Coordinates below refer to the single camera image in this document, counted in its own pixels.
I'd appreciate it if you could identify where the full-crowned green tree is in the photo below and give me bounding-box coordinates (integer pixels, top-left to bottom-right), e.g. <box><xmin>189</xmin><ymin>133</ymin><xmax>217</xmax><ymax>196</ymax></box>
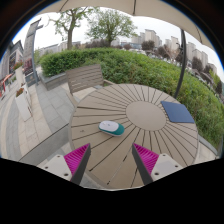
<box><xmin>85</xmin><ymin>9</ymin><xmax>138</xmax><ymax>48</ymax></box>

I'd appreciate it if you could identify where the white and teal computer mouse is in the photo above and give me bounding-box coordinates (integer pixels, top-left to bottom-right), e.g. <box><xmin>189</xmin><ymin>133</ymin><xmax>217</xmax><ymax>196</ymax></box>
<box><xmin>98</xmin><ymin>120</ymin><xmax>126</xmax><ymax>137</ymax></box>

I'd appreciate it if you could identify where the grey-brown slatted chair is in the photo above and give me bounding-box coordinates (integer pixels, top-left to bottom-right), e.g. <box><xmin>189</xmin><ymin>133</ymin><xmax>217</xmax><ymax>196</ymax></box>
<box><xmin>64</xmin><ymin>63</ymin><xmax>116</xmax><ymax>108</ymax></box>

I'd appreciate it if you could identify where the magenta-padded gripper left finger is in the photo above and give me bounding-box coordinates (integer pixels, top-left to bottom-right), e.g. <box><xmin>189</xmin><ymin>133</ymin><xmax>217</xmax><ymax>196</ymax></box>
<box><xmin>40</xmin><ymin>143</ymin><xmax>92</xmax><ymax>186</ymax></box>

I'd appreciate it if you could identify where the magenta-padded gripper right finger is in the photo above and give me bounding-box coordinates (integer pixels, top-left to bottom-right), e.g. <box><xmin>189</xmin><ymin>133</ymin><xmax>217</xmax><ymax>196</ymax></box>
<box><xmin>131</xmin><ymin>142</ymin><xmax>184</xmax><ymax>186</ymax></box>

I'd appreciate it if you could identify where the group of high-rise buildings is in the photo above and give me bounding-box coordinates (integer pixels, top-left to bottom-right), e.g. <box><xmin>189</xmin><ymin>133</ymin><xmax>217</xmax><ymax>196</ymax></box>
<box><xmin>131</xmin><ymin>28</ymin><xmax>218</xmax><ymax>75</ymax></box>

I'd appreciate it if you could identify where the white planter box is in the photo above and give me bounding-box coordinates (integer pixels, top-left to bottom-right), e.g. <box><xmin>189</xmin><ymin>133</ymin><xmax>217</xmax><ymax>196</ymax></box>
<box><xmin>14</xmin><ymin>87</ymin><xmax>33</xmax><ymax>123</ymax></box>

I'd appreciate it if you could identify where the thin-crowned bare-trunk tree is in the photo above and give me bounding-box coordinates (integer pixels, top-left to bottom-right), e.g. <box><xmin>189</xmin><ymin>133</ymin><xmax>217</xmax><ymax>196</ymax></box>
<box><xmin>49</xmin><ymin>6</ymin><xmax>95</xmax><ymax>51</ymax></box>

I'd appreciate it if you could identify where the tall grey sign pillar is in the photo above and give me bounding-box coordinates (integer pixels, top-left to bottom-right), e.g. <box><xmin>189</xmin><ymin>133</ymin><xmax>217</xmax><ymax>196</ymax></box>
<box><xmin>22</xmin><ymin>18</ymin><xmax>44</xmax><ymax>88</ymax></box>

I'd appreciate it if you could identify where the beige parasol canopy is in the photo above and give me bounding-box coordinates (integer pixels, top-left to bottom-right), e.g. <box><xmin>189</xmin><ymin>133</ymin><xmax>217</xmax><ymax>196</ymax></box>
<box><xmin>38</xmin><ymin>0</ymin><xmax>214</xmax><ymax>51</ymax></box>

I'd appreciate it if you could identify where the dark blue mouse pad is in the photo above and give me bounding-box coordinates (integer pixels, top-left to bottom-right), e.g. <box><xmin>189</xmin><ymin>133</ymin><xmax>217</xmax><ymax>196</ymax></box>
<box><xmin>160</xmin><ymin>100</ymin><xmax>196</xmax><ymax>124</ymax></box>

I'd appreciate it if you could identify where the grey concrete bed wall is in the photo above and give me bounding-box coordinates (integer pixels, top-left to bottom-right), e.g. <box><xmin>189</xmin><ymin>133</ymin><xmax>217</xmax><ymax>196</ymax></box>
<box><xmin>41</xmin><ymin>71</ymin><xmax>222</xmax><ymax>158</ymax></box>

